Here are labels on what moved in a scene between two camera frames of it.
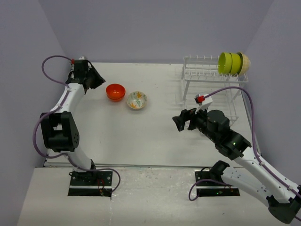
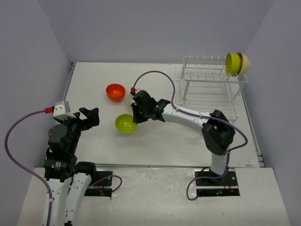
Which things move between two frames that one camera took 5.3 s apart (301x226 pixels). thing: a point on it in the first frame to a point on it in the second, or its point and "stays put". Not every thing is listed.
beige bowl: x=245 y=64 stays put
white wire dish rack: x=203 y=81 stays put
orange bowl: x=115 y=100 stays put
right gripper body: x=199 y=120 to x=145 y=110
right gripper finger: x=179 y=121 to x=138 y=116
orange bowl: x=115 y=91 stays put
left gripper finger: x=96 y=78 to x=94 y=117
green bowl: x=236 y=64 stays put
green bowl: x=225 y=63 to x=124 y=123
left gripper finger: x=89 y=82 to x=87 y=113
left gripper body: x=88 y=72 to x=76 y=125
